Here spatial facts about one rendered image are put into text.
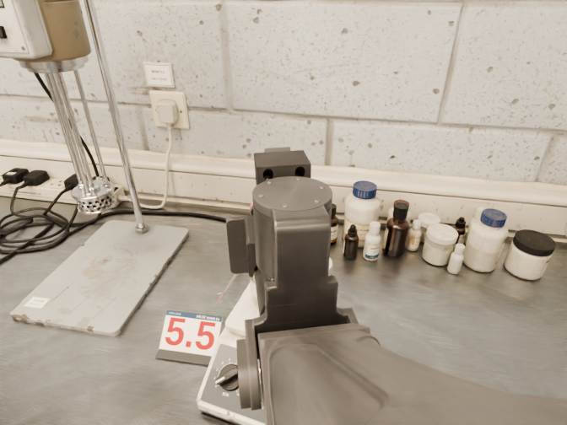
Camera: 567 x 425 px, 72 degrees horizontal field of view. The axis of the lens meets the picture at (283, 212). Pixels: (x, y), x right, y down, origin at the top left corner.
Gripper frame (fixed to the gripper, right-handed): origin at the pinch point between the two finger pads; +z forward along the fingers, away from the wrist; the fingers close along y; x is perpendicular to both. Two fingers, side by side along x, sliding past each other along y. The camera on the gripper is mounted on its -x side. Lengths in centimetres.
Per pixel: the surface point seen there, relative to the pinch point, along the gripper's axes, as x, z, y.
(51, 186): 18, 53, 49
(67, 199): 21, 51, 45
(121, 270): 23.0, 21.4, 26.5
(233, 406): 22.7, -10.5, 6.3
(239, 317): 16.6, -1.4, 4.8
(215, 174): 14.2, 44.2, 8.2
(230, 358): 19.7, -5.6, 6.3
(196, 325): 22.0, 3.7, 11.5
